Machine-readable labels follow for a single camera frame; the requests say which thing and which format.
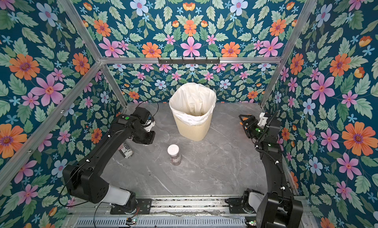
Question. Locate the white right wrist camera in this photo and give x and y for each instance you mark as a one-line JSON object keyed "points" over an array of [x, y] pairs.
{"points": [[262, 120]]}

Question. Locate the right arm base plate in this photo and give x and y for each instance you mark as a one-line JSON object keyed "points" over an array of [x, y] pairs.
{"points": [[239, 206]]}

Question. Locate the striped flag pattern can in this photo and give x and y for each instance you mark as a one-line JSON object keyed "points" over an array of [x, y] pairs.
{"points": [[125, 150]]}

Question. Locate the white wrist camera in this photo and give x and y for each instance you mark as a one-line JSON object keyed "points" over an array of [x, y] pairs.
{"points": [[149, 124], [262, 120]]}

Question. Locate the clear jar with white lid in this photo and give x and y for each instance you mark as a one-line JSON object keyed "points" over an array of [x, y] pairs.
{"points": [[174, 153]]}

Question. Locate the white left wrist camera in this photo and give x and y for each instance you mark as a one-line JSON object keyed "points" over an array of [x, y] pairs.
{"points": [[149, 124]]}

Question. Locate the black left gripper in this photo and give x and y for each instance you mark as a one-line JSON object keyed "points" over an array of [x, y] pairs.
{"points": [[152, 134]]}

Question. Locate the white plastic bin liner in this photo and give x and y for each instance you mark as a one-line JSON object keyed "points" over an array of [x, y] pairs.
{"points": [[193, 103]]}

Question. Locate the clear transparent jar lid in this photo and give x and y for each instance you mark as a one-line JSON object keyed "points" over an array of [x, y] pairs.
{"points": [[227, 147]]}

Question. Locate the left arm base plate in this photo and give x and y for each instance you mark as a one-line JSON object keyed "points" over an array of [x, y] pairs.
{"points": [[132, 207]]}

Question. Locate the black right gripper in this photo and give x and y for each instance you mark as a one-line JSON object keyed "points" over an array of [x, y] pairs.
{"points": [[250, 125]]}

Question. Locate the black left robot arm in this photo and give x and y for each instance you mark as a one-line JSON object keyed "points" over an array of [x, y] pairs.
{"points": [[83, 180]]}

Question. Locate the black hook rail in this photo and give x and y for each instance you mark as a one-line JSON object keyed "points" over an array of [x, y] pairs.
{"points": [[194, 60]]}

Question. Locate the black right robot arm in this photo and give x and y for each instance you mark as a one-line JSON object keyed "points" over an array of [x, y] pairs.
{"points": [[277, 208]]}

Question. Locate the cream ribbed trash bin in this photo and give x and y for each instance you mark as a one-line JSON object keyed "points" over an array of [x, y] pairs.
{"points": [[193, 126]]}

